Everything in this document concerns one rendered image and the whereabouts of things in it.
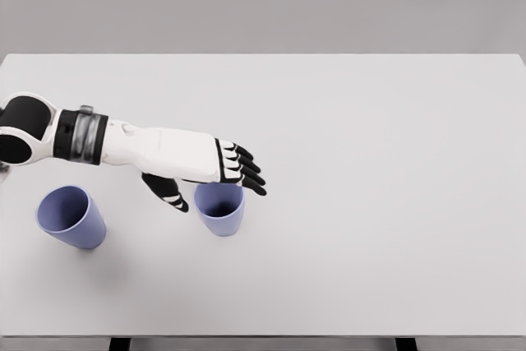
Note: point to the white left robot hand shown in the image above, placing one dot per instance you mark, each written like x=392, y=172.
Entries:
x=193, y=153

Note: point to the lavender plastic cup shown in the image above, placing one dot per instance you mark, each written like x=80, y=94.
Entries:
x=220, y=219
x=74, y=219

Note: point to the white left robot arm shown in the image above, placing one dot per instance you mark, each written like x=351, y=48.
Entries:
x=119, y=145

